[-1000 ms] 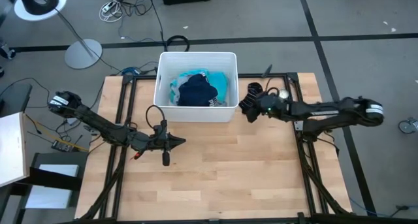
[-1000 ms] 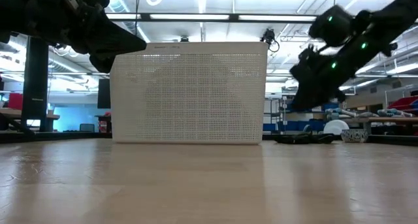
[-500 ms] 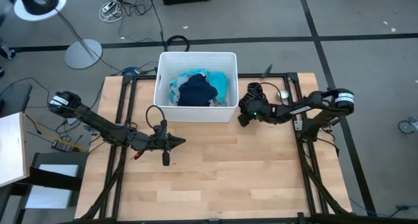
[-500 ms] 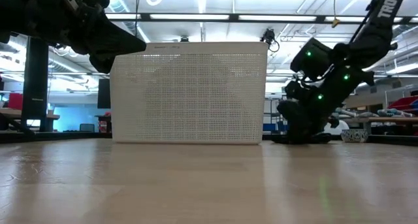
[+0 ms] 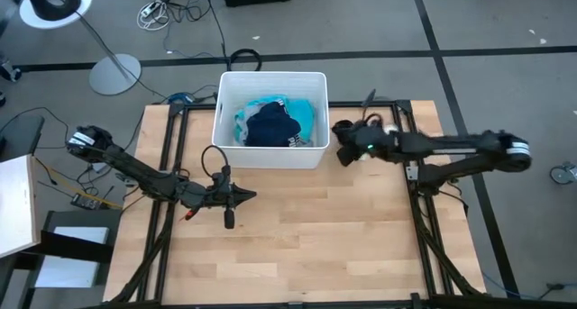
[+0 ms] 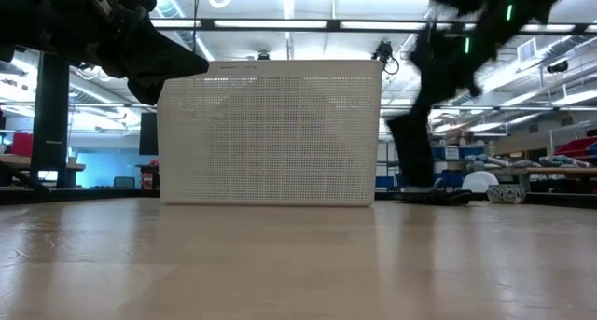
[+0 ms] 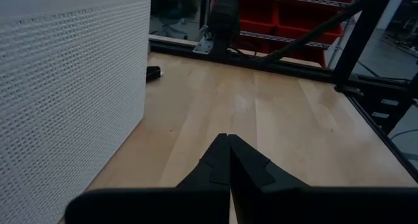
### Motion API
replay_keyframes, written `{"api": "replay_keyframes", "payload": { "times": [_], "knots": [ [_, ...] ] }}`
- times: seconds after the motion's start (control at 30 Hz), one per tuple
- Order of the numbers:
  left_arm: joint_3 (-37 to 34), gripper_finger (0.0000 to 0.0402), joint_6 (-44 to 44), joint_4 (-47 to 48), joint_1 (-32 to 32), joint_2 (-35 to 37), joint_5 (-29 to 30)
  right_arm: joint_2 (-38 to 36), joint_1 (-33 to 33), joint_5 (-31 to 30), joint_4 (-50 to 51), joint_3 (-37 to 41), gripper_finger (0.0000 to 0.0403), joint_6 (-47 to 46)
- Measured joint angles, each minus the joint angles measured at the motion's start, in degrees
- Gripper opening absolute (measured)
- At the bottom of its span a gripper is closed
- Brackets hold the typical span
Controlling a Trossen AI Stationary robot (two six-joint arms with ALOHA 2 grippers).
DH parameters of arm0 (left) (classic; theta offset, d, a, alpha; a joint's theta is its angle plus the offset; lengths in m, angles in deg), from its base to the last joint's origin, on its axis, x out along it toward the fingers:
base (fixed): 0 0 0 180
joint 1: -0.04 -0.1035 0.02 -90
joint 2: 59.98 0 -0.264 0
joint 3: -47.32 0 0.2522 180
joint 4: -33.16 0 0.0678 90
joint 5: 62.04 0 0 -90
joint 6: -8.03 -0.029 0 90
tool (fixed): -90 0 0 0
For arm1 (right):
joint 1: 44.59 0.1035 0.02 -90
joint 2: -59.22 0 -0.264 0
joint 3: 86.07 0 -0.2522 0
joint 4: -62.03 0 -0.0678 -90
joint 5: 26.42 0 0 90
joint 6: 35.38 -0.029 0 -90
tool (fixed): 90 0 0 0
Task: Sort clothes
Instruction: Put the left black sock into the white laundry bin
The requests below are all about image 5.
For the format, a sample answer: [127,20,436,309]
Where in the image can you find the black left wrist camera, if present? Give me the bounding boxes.
[211,164,233,187]

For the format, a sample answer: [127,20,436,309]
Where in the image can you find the grey caster wheel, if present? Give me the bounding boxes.
[549,162,577,185]

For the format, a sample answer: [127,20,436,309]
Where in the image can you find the black power brick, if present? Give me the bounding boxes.
[69,194,104,211]

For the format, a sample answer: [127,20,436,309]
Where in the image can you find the white power strip cable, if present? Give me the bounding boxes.
[136,0,170,32]

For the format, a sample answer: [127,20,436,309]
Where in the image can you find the grey floor lamp stand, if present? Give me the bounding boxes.
[20,0,142,96]

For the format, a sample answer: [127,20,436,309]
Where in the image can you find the white perforated laundry basket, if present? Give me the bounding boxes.
[210,70,332,170]

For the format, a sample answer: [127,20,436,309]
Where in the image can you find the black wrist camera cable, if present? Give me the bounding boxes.
[200,144,230,180]
[360,88,387,126]

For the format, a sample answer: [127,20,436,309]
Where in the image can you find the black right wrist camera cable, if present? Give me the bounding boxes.
[360,88,387,126]

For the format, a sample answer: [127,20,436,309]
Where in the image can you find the light wooden board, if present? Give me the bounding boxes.
[0,154,41,259]

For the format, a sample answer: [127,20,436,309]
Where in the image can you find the black coiled cable loop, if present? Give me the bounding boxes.
[228,48,263,72]

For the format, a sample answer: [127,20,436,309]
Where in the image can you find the blue cable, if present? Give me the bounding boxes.
[169,91,202,105]

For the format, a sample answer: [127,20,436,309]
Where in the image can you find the black floor cable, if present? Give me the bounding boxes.
[197,0,227,60]

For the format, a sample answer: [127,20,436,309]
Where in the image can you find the teal garment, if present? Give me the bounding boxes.
[234,95,316,143]

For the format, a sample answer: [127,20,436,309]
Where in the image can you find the black case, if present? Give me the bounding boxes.
[0,114,45,161]

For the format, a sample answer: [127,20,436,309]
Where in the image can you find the grey hooded sweatshirt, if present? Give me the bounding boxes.
[234,114,253,147]

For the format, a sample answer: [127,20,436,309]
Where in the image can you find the dark blue garment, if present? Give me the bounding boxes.
[245,101,302,148]

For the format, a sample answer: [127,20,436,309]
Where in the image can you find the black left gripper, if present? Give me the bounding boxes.
[202,182,257,230]

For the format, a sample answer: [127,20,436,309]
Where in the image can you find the black aluminium rig frame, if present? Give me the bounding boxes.
[107,99,486,309]

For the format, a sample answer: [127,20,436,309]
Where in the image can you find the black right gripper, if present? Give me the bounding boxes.
[332,120,398,167]

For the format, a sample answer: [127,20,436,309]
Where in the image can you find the black cart white panels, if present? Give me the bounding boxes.
[13,209,123,309]

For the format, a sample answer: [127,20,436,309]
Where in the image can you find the black left wrist camera cable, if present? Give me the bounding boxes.
[200,144,230,180]

